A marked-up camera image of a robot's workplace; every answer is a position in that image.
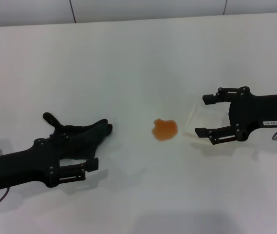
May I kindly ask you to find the white paper cup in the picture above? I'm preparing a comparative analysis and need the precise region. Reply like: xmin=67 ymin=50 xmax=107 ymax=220
xmin=182 ymin=101 xmax=232 ymax=140

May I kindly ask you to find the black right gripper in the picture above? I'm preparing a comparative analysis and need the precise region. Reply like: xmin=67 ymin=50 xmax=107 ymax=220
xmin=195 ymin=86 xmax=277 ymax=146

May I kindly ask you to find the dark glove-shaped rag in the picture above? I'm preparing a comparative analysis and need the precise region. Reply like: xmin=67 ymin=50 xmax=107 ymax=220
xmin=42 ymin=112 xmax=113 ymax=164

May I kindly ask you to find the orange liquid stain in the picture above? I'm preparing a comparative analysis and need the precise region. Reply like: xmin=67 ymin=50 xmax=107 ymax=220
xmin=151 ymin=118 xmax=179 ymax=142

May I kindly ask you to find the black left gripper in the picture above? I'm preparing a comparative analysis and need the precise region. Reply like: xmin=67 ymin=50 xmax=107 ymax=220
xmin=0 ymin=126 xmax=93 ymax=193

